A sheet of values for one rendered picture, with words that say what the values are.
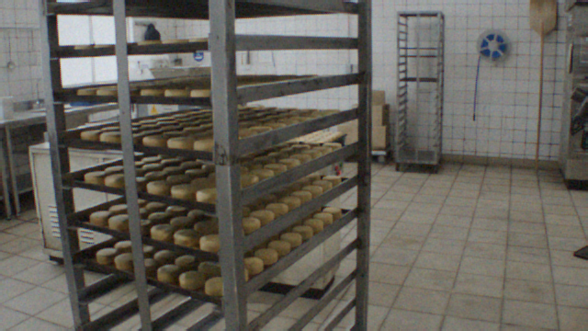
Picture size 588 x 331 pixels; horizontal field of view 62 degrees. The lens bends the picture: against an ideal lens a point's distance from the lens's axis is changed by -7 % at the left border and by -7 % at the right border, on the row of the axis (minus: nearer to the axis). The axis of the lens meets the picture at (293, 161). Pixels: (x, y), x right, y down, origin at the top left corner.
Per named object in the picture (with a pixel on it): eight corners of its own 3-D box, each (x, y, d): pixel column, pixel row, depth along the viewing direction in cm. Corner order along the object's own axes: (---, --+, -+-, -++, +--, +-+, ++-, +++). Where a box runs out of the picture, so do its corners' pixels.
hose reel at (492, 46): (507, 120, 611) (511, 28, 588) (507, 122, 596) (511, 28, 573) (473, 119, 627) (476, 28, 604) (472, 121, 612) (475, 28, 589)
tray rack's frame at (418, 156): (401, 157, 660) (403, 15, 622) (442, 160, 642) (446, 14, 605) (393, 168, 601) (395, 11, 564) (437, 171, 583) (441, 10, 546)
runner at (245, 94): (352, 83, 139) (351, 72, 139) (361, 83, 138) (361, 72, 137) (198, 108, 84) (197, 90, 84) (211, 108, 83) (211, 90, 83)
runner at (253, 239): (351, 181, 145) (351, 171, 144) (361, 182, 143) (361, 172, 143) (208, 264, 90) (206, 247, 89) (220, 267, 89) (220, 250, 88)
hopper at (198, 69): (148, 93, 293) (147, 68, 290) (198, 85, 343) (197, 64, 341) (191, 93, 282) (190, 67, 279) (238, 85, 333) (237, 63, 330)
